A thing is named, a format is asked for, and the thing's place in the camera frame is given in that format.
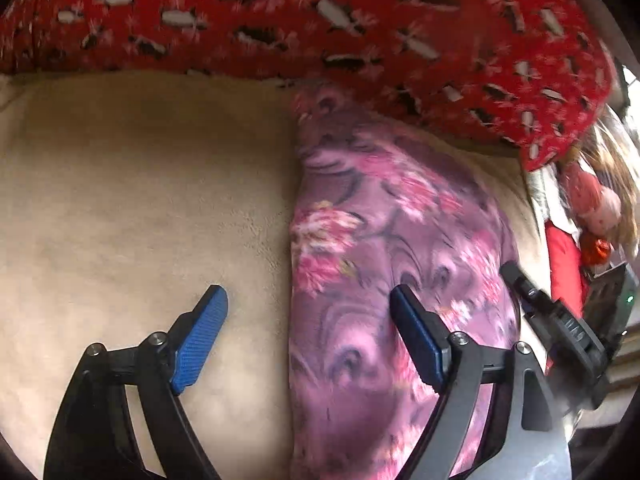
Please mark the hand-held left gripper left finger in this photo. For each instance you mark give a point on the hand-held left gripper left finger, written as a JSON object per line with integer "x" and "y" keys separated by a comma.
{"x": 200, "y": 345}

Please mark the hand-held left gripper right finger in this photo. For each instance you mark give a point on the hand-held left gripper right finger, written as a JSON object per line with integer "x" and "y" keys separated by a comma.
{"x": 415, "y": 340}

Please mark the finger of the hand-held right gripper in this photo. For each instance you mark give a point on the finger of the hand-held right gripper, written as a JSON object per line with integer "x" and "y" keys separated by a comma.
{"x": 565, "y": 330}

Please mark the purple floral shirt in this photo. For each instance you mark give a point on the purple floral shirt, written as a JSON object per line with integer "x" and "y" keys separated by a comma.
{"x": 375, "y": 240}

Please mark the orange shiny toy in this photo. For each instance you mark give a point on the orange shiny toy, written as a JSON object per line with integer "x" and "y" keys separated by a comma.
{"x": 595, "y": 250}

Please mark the red cushion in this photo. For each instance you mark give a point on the red cushion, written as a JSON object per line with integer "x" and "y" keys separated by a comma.
{"x": 565, "y": 260}

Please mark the blonde doll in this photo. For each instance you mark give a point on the blonde doll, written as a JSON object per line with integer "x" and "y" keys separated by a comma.
{"x": 600, "y": 200}

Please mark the beige fleece blanket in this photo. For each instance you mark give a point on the beige fleece blanket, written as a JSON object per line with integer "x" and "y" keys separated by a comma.
{"x": 150, "y": 185}

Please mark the red patterned pillow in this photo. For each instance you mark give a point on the red patterned pillow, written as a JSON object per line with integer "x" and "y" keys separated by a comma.
{"x": 300, "y": 20}

